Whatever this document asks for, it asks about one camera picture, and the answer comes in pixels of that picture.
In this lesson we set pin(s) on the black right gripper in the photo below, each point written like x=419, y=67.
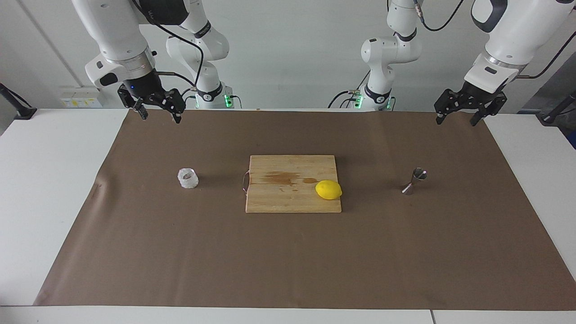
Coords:
x=141, y=87

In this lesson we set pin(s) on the yellow lemon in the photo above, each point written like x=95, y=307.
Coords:
x=328, y=189

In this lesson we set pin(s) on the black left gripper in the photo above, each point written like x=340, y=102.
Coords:
x=479, y=92

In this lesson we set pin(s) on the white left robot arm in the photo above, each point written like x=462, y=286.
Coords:
x=517, y=31

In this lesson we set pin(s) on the wooden cutting board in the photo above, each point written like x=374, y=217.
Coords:
x=279, y=198

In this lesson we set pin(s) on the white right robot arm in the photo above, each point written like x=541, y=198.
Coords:
x=112, y=27

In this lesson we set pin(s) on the brown table mat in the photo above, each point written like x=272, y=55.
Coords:
x=180, y=252

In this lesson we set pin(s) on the white wall socket box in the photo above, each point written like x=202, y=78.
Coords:
x=81, y=99

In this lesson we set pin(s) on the steel double jigger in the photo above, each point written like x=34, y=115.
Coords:
x=418, y=174

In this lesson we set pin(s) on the clear textured glass cup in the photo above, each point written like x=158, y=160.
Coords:
x=188, y=180

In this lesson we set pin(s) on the black camera stand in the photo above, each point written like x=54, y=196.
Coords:
x=24, y=112
x=551, y=118

